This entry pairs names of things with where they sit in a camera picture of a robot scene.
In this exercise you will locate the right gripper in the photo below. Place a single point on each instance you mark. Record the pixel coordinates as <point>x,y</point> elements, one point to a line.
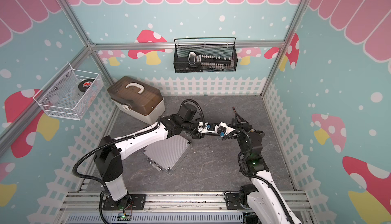
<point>245,127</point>

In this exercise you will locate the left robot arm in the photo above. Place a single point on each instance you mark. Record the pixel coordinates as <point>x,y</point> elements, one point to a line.
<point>111,154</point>

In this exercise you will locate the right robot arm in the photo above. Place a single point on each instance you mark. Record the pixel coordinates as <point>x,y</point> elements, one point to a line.
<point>262,195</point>

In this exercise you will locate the silver poker set case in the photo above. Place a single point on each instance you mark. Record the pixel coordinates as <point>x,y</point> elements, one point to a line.
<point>166,155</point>

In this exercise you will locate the socket bit set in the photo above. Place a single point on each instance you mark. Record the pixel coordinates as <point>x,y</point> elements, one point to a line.
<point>206,63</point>

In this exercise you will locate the brown lid white toolbox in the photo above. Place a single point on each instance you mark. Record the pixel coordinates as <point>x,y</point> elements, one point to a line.
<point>137,99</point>

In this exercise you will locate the black tape roll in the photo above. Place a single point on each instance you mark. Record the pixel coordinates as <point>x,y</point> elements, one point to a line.
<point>84,85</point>

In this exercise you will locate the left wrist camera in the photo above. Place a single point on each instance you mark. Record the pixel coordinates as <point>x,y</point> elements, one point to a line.
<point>205,127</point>

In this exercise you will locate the black wire wall basket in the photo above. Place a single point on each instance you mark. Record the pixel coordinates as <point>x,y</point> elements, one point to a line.
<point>212,46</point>

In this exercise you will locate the white wire wall basket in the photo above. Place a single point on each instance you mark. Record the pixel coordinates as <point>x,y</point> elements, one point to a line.
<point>61,98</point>

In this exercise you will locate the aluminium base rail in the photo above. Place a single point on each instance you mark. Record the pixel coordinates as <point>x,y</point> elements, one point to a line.
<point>214,207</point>

